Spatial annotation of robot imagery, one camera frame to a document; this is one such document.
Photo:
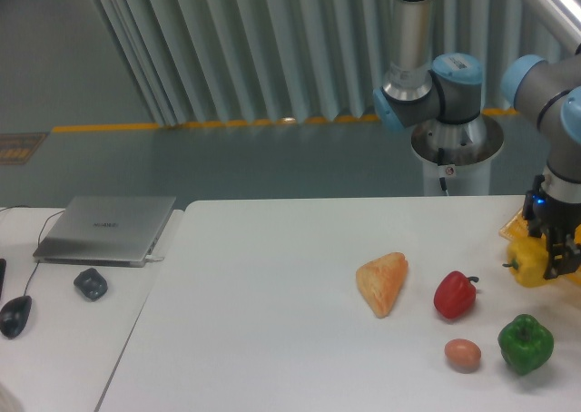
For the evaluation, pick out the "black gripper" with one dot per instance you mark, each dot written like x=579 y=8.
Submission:
x=557 y=221

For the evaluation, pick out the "silver laptop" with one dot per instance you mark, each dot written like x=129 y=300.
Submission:
x=116 y=231

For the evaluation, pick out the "black computer mouse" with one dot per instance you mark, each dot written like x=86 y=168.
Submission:
x=14 y=316

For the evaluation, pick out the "yellow bell pepper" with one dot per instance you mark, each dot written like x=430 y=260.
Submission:
x=527 y=260

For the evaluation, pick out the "red bell pepper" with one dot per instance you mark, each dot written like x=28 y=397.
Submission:
x=455 y=295

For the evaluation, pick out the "black keyboard edge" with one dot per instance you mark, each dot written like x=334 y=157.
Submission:
x=2 y=275

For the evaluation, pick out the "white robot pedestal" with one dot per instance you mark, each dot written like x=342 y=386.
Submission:
x=456 y=160

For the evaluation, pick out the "black power adapter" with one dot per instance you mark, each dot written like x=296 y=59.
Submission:
x=91 y=284

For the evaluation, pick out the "brown egg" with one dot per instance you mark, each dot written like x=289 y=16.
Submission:
x=463 y=354

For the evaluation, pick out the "yellow plastic basket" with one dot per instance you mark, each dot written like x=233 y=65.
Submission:
x=516 y=227

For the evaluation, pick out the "green bell pepper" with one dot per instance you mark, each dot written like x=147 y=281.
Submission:
x=525 y=344

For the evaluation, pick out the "orange triangular bread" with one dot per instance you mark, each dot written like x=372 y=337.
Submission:
x=380 y=281

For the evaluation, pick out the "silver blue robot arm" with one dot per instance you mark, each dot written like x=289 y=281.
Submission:
x=439 y=98

